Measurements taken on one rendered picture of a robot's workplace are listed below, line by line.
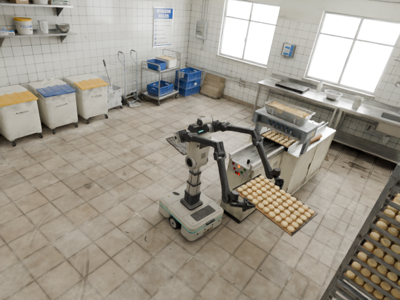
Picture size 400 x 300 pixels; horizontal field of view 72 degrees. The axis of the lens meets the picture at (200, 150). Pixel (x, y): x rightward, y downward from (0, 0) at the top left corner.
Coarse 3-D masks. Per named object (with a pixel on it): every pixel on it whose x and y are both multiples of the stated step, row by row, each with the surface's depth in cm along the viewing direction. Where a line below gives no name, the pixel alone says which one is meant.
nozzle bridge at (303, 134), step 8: (256, 112) 352; (264, 112) 351; (256, 120) 356; (264, 120) 357; (272, 120) 349; (280, 120) 334; (272, 128) 346; (288, 128) 337; (296, 128) 320; (304, 128) 322; (312, 128) 325; (288, 136) 334; (296, 136) 331; (304, 136) 316; (312, 136) 336; (304, 144) 331; (304, 152) 339
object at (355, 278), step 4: (348, 272) 179; (348, 276) 177; (352, 276) 176; (356, 276) 179; (352, 280) 176; (356, 280) 174; (360, 280) 174; (360, 284) 173; (364, 284) 174; (368, 284) 172; (364, 288) 172; (368, 288) 170; (372, 288) 170; (368, 292) 170; (372, 292) 170; (376, 292) 168; (380, 292) 168; (376, 296) 167; (380, 296) 166; (384, 296) 168
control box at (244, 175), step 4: (232, 160) 308; (232, 164) 309; (236, 164) 305; (240, 164) 302; (232, 168) 311; (236, 168) 307; (240, 168) 303; (248, 168) 296; (244, 172) 300; (248, 172) 299; (240, 176) 306; (244, 176) 302
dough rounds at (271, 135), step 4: (268, 132) 362; (272, 132) 365; (268, 136) 351; (272, 136) 354; (276, 136) 355; (280, 136) 359; (276, 140) 344; (280, 140) 348; (284, 140) 346; (288, 140) 352; (292, 140) 349; (296, 140) 355; (284, 144) 338; (288, 144) 340; (292, 144) 344
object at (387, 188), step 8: (392, 176) 137; (392, 184) 138; (384, 192) 142; (384, 200) 143; (376, 208) 147; (368, 216) 151; (368, 224) 152; (360, 232) 157; (360, 240) 158; (352, 248) 163; (344, 264) 170; (336, 272) 176; (336, 280) 178; (328, 288) 184; (328, 296) 189
